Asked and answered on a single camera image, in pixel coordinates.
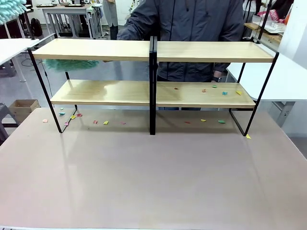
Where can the black backpack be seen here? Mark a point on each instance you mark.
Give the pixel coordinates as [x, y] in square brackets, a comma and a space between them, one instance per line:
[36, 26]

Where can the person's right hand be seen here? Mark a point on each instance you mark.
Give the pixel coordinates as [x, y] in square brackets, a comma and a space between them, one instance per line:
[108, 61]

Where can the person in dark jacket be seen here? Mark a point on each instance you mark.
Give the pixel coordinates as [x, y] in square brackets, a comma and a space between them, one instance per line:
[192, 21]

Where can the bystander in grey trousers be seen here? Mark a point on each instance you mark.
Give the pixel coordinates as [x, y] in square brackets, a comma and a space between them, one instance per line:
[249, 12]

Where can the grey metal desk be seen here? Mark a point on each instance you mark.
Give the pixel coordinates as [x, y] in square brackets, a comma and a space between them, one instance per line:
[69, 9]

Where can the grey plastic stool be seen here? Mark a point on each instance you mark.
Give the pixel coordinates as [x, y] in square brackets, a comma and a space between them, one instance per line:
[4, 119]

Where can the white side table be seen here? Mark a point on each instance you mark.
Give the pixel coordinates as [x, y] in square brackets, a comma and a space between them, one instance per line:
[283, 81]
[12, 48]

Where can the person's right forearm dark sleeve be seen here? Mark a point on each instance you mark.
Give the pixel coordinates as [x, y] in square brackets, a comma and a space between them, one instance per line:
[129, 31]

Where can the pink bag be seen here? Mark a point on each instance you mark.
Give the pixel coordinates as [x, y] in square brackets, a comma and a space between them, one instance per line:
[274, 14]

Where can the black wristwatch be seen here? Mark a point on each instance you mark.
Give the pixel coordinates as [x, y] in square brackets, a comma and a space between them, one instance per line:
[216, 78]

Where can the wooden shelf unit black frame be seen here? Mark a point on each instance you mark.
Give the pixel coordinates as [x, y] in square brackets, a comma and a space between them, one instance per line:
[96, 54]
[206, 54]

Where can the cardboard box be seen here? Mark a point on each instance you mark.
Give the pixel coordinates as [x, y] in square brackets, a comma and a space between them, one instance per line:
[24, 107]

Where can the person's left forearm dark sleeve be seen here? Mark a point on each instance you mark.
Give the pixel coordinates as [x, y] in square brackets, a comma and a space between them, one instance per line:
[233, 31]

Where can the black clamp pole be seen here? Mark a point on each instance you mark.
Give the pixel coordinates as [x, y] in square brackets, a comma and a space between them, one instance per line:
[30, 26]
[262, 24]

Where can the bystander in grey apron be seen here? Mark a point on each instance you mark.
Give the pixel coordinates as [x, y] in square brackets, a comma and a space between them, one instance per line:
[110, 14]

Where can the wooden workbench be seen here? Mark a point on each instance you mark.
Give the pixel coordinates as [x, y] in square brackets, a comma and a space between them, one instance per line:
[271, 36]

